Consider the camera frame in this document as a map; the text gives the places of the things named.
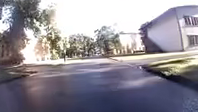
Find round-crowned green tree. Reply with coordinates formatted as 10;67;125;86
93;24;122;57

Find broad dark green tree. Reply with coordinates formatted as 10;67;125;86
64;32;98;59

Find pale brick building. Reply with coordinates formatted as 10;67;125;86
113;30;146;56

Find grey asphalt road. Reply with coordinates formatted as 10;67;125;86
0;49;198;112

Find thin dark pole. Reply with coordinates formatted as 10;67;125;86
62;47;67;64

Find flat lawn before buildings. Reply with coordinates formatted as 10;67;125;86
108;48;198;63

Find pale grey gabled building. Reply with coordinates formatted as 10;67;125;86
137;4;198;55

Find large thick-trunked tree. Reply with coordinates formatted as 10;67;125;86
0;0;50;66

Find grass verge with kerb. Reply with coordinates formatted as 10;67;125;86
139;53;198;102

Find shaded grass verge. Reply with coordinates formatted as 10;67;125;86
0;61;40;87

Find brick building behind trees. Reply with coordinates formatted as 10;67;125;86
0;36;27;65

